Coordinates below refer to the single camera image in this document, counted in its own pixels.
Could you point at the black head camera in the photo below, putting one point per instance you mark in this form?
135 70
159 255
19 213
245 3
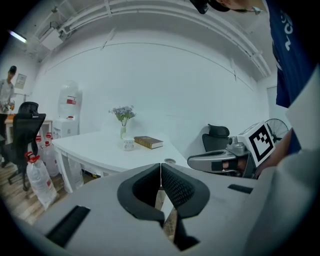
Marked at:
200 6

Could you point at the black office chair with headrest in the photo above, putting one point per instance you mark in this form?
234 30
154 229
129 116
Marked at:
215 140

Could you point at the white ceiling junction box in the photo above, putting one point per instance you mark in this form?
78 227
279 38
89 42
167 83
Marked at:
52 38

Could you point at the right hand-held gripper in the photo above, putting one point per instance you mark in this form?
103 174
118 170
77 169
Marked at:
260 143

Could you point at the white desk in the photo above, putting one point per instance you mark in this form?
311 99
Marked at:
100 150

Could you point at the brown hardcover book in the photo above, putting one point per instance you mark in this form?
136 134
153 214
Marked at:
148 142

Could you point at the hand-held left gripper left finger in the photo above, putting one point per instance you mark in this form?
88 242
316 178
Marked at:
105 212

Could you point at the round transparent container lid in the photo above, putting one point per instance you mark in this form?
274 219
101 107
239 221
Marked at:
170 160

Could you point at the wooden side table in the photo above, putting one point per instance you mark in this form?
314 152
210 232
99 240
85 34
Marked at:
46 125

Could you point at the person's blue shirt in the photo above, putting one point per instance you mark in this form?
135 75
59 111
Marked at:
290 62

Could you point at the black floor fan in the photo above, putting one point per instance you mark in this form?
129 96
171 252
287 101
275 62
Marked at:
277 130

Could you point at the white water dispenser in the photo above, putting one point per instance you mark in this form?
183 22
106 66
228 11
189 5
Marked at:
68 110

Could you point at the white ceiling pipes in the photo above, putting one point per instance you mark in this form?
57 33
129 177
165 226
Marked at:
175 15

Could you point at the black mesh office chair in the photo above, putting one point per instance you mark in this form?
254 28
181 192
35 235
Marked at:
23 135

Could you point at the ceiling tube light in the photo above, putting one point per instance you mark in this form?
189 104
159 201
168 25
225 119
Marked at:
17 36

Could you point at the large clear water bottle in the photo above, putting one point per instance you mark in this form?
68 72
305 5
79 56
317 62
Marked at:
40 182
50 158
38 141

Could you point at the person's right hand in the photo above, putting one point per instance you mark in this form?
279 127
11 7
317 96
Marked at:
242 165

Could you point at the white cotton swab container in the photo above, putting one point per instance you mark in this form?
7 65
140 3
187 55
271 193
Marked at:
128 145

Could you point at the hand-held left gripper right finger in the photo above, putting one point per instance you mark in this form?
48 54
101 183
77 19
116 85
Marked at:
212 220

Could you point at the person's head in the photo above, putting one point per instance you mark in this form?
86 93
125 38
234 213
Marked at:
237 5

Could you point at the wall poster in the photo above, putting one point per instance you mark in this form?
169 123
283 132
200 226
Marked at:
20 81

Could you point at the glass vase with purple flowers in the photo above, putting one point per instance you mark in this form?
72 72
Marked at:
123 117

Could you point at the person's right forearm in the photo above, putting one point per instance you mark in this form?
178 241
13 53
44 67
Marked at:
278 152

